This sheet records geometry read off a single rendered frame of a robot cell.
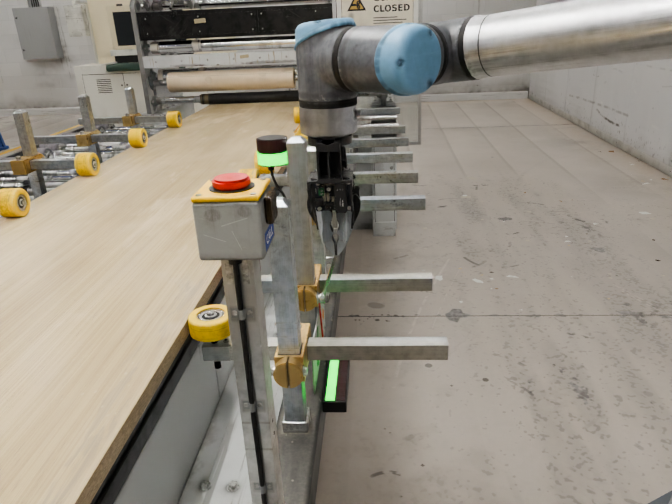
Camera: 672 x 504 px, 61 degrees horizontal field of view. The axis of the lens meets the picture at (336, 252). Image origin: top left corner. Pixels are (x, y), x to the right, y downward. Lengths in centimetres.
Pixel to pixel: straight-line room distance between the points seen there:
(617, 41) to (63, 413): 85
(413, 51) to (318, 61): 15
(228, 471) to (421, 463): 102
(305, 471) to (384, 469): 104
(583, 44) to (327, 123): 36
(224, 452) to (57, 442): 42
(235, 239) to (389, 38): 35
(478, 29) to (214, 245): 49
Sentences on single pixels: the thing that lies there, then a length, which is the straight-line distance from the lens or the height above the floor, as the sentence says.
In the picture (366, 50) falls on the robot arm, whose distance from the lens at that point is 81.
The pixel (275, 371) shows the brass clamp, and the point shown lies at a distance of 97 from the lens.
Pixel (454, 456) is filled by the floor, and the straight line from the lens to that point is 208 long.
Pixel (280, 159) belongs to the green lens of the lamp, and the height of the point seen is 114.
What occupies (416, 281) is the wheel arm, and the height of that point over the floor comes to 85.
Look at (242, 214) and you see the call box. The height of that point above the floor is 120.
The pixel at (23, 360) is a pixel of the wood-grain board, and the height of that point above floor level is 90.
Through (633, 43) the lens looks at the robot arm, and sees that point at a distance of 79.
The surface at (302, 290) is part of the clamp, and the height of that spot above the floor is 87.
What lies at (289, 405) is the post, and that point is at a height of 76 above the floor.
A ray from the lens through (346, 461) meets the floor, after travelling 205.
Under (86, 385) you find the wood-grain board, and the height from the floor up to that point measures 90.
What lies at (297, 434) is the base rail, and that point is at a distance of 107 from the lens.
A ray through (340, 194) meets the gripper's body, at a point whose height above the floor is 112.
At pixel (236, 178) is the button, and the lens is 60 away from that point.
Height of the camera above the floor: 138
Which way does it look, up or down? 22 degrees down
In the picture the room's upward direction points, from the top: 3 degrees counter-clockwise
